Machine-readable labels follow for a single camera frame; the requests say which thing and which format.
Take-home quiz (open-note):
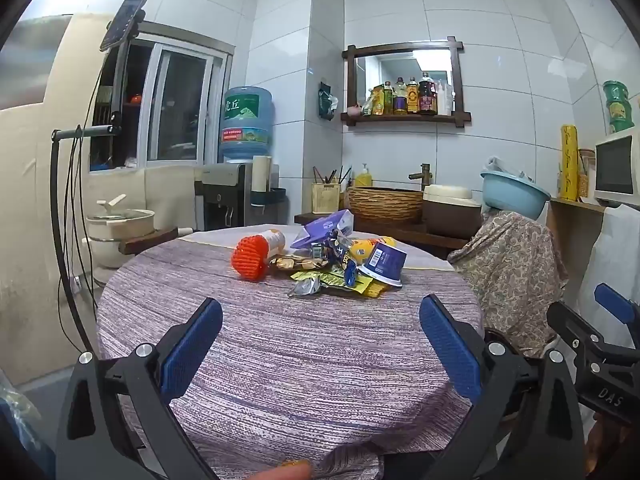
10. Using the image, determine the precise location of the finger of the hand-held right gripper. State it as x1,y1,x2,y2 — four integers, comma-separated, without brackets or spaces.
594,282,640,328
546,301,616,371

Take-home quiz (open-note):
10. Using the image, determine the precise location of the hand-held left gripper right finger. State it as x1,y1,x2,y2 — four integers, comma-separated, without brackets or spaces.
419,294,586,480

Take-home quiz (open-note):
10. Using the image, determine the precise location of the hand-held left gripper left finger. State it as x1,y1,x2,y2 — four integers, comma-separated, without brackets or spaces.
56,297,224,480

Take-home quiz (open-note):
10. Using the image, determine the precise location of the yellow snack wrapper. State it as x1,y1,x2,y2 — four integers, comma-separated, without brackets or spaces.
290,270,388,299

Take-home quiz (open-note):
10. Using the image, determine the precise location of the blue paper cup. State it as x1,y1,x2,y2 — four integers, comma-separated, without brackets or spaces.
357,242,408,288

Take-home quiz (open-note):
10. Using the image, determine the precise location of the silver foil wrapper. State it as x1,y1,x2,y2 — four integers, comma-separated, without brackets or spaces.
288,277,321,298

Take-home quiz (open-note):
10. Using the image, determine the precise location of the yellow plastic cup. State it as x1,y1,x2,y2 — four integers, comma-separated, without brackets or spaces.
347,237,396,262

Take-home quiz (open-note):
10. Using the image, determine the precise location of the gold snack wrapper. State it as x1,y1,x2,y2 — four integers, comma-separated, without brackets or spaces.
270,255,326,273

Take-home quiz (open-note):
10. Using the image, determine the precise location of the white plastic bottle orange label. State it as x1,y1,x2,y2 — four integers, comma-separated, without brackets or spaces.
257,229,287,257

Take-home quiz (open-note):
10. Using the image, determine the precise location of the dark blue snack wrapper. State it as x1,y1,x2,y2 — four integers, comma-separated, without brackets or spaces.
310,237,358,286

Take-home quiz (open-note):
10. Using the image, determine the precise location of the purple plastic bag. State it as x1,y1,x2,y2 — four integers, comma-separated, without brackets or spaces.
290,210,355,250

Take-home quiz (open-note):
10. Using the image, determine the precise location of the person's left hand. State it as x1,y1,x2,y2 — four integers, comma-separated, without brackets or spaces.
257,460,314,480

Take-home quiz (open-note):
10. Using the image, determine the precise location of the white cloth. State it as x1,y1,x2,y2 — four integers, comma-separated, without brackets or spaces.
575,203,640,331

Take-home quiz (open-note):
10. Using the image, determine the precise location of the light wooden shelf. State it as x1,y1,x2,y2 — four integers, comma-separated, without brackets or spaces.
545,197,608,281

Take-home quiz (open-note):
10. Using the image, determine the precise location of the paisley cloth cover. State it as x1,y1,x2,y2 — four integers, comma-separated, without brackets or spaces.
447,210,568,356

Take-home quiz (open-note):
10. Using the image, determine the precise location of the purple striped tablecloth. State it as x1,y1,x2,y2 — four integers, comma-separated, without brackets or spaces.
95,223,485,480

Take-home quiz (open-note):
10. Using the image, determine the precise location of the dark wooden board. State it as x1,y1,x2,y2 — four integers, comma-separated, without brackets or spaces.
120,227,196,256

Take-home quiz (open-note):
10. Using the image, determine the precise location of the glass jar wooden lid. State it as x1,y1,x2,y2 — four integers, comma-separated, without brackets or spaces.
578,148,597,198

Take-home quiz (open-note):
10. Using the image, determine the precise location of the brown rice cooker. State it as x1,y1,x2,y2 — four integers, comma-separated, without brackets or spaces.
422,185,483,238

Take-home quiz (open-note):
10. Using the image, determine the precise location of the white microwave oven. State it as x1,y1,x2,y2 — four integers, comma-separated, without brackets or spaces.
594,129,640,207

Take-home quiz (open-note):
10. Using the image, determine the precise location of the cream cooking pot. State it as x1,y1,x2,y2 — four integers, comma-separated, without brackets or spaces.
82,195,157,268

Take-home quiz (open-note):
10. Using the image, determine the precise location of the yellow wrap roll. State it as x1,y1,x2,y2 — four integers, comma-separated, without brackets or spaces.
560,125,581,201

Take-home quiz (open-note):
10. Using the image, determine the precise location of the light blue basin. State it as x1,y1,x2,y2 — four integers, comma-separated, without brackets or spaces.
480,170,552,221

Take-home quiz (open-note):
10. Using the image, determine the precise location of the grey water dispenser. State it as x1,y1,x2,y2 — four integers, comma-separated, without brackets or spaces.
195,162,253,233

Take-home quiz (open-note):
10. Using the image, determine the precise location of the wicker basket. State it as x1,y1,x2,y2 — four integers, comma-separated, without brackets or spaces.
346,186,426,223

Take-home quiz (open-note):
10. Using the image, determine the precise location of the dark cup holder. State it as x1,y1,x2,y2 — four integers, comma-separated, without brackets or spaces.
250,187,289,209

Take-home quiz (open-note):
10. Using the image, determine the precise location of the bronze faucet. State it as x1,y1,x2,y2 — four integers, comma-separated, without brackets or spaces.
408,163,432,192

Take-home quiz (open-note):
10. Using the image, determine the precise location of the clear plastic bag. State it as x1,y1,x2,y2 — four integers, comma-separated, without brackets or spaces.
0,367,45,428

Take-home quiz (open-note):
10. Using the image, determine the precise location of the white plastic bag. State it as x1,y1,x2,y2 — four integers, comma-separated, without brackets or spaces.
484,156,531,181

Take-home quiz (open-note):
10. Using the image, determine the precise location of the beige paper cup stack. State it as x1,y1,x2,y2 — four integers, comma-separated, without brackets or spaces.
251,155,272,196

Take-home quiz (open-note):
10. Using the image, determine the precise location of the green canister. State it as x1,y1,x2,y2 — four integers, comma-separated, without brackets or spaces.
606,102,636,133
602,80,630,107

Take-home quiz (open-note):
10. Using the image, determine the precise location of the beige utensil holder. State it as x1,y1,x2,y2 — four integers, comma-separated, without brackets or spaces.
312,182,342,215

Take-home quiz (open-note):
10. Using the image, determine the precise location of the bundle of chopsticks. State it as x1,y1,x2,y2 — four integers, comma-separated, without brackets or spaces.
312,165,353,186

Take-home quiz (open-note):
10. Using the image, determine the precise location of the blue water jug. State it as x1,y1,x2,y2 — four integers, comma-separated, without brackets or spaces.
218,86,275,163

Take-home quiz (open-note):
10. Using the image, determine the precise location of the sliding window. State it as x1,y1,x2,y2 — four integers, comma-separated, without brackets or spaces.
90,22,236,171

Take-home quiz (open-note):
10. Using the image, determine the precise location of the dark sauce bottle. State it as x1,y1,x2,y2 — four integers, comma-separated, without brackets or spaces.
418,72,438,116

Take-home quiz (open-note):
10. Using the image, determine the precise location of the yellow seasoning packet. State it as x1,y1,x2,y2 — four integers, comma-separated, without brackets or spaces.
362,85,393,116

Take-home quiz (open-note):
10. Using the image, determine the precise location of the black phone stand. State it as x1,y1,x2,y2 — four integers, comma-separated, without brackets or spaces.
50,22,146,356

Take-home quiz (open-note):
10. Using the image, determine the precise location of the wooden framed mirror shelf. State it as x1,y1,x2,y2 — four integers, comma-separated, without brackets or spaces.
341,36,472,133

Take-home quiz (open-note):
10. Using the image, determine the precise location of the black smartphone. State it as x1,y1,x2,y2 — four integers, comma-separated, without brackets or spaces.
99,0,153,52

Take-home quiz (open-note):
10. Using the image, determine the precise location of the black cable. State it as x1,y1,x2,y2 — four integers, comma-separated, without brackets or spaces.
57,72,103,353

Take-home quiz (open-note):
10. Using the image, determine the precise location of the green wall packet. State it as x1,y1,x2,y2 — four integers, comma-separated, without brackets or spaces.
318,81,339,122

